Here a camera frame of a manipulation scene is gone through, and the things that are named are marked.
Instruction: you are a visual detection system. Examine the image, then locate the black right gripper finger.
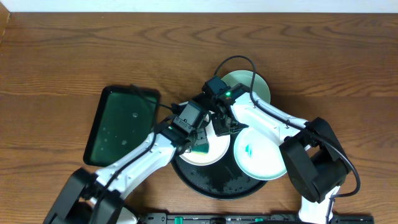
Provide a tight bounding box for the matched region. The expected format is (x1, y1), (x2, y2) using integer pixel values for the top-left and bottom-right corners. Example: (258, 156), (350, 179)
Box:
(214, 119), (231, 136)
(231, 122), (249, 133)

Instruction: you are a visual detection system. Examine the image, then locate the dark green rectangular water tray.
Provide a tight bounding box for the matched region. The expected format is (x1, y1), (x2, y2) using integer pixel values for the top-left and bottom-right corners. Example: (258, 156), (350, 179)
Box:
(83, 85), (160, 167)

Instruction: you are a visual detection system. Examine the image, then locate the mint plate with green stain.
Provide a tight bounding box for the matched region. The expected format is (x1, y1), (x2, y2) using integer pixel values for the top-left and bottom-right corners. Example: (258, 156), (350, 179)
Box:
(233, 128), (287, 181)

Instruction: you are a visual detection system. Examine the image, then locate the yellow green scrubbing sponge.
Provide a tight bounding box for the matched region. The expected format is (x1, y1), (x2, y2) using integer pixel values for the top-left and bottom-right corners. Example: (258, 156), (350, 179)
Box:
(191, 139), (210, 154)

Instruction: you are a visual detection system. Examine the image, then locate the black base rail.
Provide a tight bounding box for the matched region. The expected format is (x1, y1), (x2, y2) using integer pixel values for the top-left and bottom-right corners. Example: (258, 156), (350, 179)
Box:
(138, 213), (374, 224)

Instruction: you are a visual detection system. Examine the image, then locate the white round plate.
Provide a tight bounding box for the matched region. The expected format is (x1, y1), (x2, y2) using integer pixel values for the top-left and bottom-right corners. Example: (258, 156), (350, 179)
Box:
(180, 109), (231, 166)

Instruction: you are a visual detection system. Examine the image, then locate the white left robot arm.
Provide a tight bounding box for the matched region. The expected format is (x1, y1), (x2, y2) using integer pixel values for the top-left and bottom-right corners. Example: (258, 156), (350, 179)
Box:
(44, 119), (211, 223)

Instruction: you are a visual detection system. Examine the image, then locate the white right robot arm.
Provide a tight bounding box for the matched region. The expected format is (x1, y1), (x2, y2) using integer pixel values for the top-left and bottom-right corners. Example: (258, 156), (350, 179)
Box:
(201, 83), (354, 223)

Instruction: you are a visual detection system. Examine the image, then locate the round black tray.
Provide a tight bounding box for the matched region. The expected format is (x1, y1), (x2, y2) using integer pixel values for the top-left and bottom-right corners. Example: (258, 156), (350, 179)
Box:
(171, 134), (266, 200)

